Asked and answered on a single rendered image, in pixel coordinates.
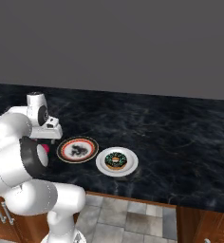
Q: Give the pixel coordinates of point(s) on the white plate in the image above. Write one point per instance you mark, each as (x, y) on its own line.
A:
(129, 164)

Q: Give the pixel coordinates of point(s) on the pink pastry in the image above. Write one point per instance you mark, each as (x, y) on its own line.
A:
(46, 148)

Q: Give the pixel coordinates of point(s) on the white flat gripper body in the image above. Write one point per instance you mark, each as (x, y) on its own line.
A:
(46, 132)

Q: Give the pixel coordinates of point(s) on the red rimmed patterned plate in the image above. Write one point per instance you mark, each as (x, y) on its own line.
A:
(78, 149)

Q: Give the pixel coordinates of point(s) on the chocolate sprinkled donut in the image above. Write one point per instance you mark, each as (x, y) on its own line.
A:
(115, 160)

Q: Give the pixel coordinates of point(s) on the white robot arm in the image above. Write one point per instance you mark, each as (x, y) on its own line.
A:
(15, 164)

